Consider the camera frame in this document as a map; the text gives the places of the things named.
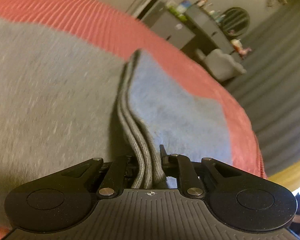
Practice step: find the grey sweatpants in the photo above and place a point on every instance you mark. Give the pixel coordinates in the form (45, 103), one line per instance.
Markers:
(64, 101)

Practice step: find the pink ribbed bed blanket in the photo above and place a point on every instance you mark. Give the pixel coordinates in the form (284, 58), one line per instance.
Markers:
(117, 33)

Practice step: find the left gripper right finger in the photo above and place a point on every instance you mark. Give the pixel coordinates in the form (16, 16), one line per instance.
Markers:
(195, 179)

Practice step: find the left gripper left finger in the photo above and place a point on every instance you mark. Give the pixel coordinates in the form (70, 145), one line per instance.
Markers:
(104, 180)

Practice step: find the grey drawer cabinet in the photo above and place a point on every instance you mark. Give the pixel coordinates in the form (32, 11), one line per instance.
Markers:
(167, 26)

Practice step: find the pink plush toy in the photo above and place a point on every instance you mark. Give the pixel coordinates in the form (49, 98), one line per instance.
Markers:
(243, 52)

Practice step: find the round vanity mirror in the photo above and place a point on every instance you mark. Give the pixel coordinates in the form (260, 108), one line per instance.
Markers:
(235, 22)

